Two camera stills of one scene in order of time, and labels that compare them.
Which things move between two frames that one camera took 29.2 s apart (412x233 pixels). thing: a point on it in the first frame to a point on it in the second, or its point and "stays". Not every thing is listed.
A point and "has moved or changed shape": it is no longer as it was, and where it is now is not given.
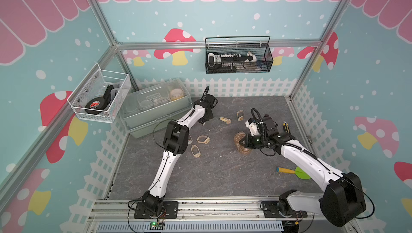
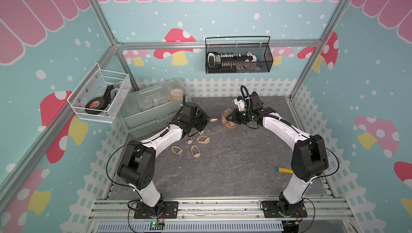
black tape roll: x=97 y=103 stays
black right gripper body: x=255 y=142 to x=241 y=117
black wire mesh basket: x=238 y=55 stays
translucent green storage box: x=153 y=109 stays
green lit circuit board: x=156 y=226 stays
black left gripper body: x=206 y=116 to x=199 y=121
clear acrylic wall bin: x=99 y=95 stays
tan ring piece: x=197 y=155 has moved or changed shape
